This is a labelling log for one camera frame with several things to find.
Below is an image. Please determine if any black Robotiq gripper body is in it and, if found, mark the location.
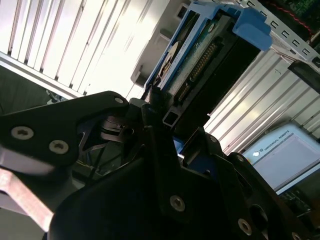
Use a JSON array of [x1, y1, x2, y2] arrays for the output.
[[48, 156, 236, 240]]

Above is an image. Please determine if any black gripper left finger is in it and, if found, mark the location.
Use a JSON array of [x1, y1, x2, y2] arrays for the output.
[[0, 85, 191, 219]]

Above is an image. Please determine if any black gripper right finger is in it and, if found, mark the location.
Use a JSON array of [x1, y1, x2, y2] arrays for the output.
[[174, 125, 314, 240]]

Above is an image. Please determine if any hard disk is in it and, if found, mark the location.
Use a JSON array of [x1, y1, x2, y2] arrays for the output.
[[142, 0, 273, 131]]

